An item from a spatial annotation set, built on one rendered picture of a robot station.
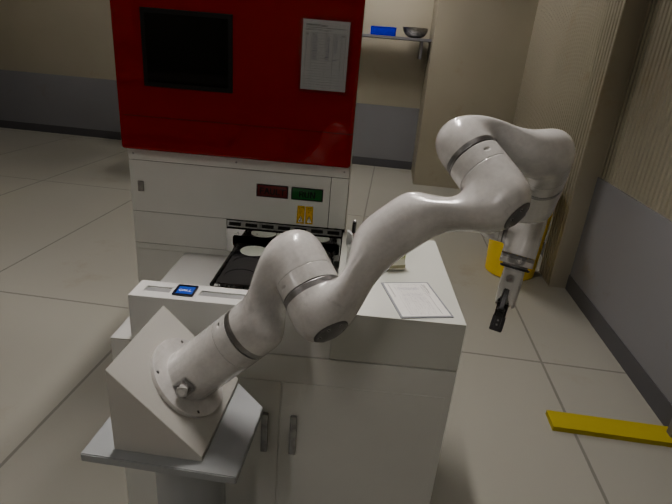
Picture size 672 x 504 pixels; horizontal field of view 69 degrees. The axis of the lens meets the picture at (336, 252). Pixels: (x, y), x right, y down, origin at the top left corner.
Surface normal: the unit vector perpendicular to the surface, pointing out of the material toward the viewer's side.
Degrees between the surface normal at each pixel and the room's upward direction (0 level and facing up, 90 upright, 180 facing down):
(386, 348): 90
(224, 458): 0
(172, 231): 90
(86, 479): 0
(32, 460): 0
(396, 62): 90
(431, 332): 90
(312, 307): 62
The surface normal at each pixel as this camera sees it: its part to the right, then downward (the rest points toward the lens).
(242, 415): 0.08, -0.92
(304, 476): -0.05, 0.37
